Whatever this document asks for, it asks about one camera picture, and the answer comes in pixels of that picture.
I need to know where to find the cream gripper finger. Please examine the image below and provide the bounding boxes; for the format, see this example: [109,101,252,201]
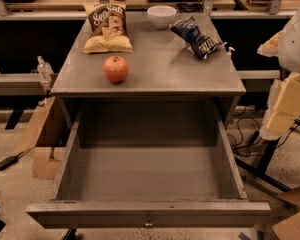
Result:
[257,32,281,57]
[260,73,300,140]

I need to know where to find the red apple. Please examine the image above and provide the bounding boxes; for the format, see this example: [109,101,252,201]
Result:
[103,56,129,83]

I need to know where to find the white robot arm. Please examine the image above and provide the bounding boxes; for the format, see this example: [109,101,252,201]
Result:
[257,9,300,140]

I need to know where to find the grey cabinet with top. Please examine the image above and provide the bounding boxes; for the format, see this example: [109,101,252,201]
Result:
[52,11,245,123]

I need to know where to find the open grey top drawer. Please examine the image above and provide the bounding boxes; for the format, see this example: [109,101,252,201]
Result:
[27,99,270,228]

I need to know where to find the blue chips bag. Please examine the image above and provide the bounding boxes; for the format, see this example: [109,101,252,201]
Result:
[170,16,221,60]

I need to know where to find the white bowl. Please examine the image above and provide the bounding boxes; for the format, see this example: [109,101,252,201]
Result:
[147,5,177,29]

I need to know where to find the cardboard box bottom right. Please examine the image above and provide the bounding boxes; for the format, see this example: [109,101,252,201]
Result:
[272,187,300,240]

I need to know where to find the cardboard box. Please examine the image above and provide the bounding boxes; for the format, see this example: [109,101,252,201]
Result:
[272,187,300,240]
[13,97,66,180]

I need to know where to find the sea salt chips bag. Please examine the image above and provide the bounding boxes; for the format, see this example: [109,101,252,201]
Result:
[83,4,133,54]

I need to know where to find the clear plastic bottle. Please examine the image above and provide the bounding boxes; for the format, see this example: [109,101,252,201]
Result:
[37,56,54,82]

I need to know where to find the cardboard box left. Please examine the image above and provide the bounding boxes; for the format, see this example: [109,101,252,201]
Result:
[13,97,66,180]

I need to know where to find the grey bench left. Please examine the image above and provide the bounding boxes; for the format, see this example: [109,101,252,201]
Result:
[0,73,46,130]

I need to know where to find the black power adapter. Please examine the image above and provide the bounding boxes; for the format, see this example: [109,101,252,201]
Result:
[0,156,18,171]

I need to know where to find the black floor cables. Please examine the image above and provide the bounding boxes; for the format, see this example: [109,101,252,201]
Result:
[227,107,300,158]

